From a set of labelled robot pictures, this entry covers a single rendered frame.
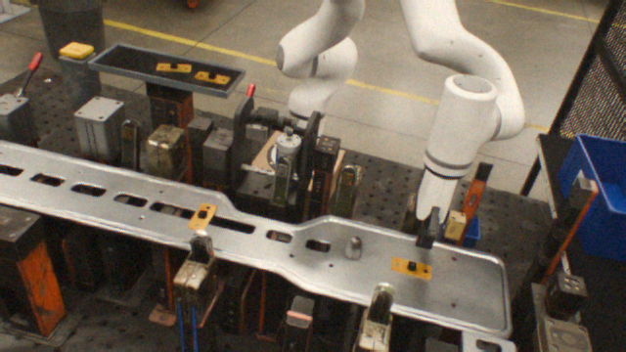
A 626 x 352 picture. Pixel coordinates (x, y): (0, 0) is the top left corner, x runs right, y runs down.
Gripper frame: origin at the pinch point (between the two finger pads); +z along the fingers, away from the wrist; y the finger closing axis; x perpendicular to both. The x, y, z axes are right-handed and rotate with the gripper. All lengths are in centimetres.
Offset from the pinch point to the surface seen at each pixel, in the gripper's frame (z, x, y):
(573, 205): -3.2, 29.1, -13.6
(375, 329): 7.5, -6.0, 20.7
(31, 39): 112, -287, -239
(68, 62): -2, -96, -30
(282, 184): 7.8, -32.3, -12.5
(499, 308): 11.9, 17.7, 4.9
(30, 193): 12, -85, 5
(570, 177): 4, 35, -36
